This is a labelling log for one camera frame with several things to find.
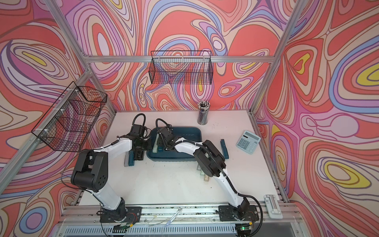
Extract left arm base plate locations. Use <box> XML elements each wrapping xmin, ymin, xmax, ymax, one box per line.
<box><xmin>96</xmin><ymin>206</ymin><xmax>142</xmax><ymax>224</ymax></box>

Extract black wire basket wall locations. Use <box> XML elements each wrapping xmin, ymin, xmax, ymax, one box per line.
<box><xmin>149</xmin><ymin>49</ymin><xmax>214</xmax><ymax>85</ymax></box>
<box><xmin>31</xmin><ymin>82</ymin><xmax>108</xmax><ymax>152</ymax></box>

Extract black wire basket left wall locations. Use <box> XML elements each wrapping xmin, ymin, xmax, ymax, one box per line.
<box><xmin>31</xmin><ymin>82</ymin><xmax>108</xmax><ymax>152</ymax></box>

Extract light blue calculator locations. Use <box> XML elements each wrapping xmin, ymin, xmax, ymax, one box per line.
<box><xmin>236</xmin><ymin>130</ymin><xmax>261</xmax><ymax>155</ymax></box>

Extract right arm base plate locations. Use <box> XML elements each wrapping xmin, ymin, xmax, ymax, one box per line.
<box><xmin>216</xmin><ymin>205</ymin><xmax>260</xmax><ymax>223</ymax></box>

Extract white remote device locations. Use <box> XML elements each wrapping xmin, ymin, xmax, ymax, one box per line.
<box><xmin>264</xmin><ymin>195</ymin><xmax>283</xmax><ymax>220</ymax></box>

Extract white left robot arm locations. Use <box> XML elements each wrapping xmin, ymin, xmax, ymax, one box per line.
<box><xmin>71</xmin><ymin>124</ymin><xmax>151</xmax><ymax>211</ymax></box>

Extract light green pliers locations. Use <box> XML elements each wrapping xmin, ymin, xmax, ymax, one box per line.
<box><xmin>152</xmin><ymin>134</ymin><xmax>159</xmax><ymax>154</ymax></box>

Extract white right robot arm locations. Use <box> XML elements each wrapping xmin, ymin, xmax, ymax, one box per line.
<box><xmin>157</xmin><ymin>127</ymin><xmax>250</xmax><ymax>215</ymax></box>

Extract black wire basket back wall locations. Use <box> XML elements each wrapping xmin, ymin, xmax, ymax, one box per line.
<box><xmin>149</xmin><ymin>49</ymin><xmax>214</xmax><ymax>85</ymax></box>

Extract mesh pen holder cup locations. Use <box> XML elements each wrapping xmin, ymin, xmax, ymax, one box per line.
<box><xmin>197</xmin><ymin>101</ymin><xmax>210</xmax><ymax>125</ymax></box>

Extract teal plastic storage box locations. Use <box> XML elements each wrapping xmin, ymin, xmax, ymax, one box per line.
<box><xmin>147</xmin><ymin>126</ymin><xmax>202</xmax><ymax>162</ymax></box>

